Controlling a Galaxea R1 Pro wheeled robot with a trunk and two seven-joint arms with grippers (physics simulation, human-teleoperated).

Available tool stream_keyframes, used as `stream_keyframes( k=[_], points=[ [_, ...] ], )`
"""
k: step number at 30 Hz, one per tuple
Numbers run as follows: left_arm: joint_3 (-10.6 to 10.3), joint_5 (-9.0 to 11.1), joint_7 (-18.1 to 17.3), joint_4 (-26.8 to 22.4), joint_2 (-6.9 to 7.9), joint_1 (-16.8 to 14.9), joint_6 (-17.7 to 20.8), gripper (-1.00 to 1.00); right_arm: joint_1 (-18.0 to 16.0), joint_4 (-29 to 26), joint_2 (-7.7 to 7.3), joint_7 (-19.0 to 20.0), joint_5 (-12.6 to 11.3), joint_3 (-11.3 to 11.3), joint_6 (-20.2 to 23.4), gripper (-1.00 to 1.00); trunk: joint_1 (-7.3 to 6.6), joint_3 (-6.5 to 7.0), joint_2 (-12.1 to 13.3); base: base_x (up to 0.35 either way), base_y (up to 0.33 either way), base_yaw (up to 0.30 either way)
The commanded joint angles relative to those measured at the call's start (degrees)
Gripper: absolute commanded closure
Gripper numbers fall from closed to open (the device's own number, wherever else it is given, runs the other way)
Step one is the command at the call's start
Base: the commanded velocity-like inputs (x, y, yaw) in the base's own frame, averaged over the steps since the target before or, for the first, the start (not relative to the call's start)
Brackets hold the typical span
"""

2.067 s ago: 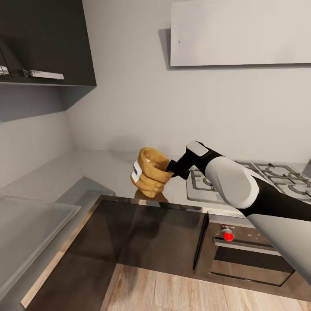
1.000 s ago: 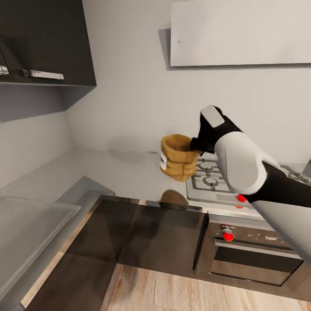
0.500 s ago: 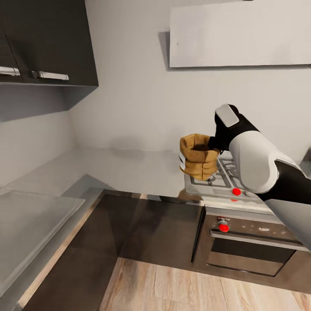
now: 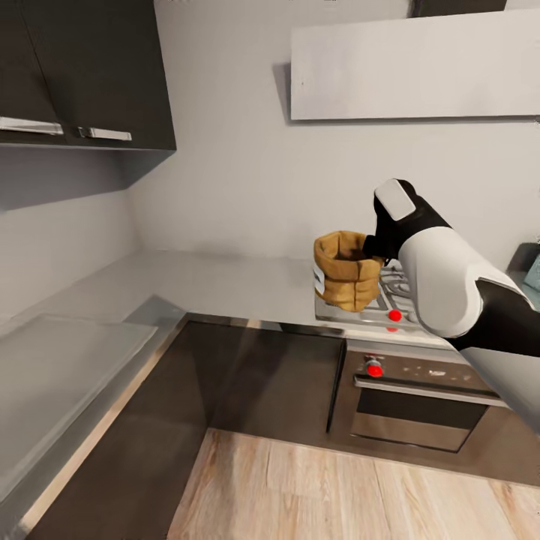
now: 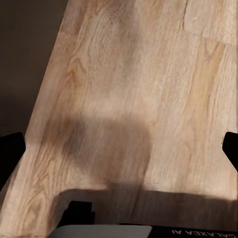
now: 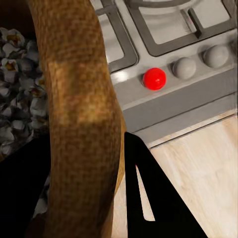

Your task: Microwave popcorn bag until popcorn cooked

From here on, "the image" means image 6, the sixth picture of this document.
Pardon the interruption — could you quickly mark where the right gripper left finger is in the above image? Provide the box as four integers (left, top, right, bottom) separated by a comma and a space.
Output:
0, 134, 51, 238

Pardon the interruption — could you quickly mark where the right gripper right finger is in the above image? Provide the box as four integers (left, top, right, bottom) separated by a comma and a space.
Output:
124, 132, 208, 238

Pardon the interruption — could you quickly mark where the popcorn bag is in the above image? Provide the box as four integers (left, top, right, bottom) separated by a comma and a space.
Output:
0, 0, 127, 238

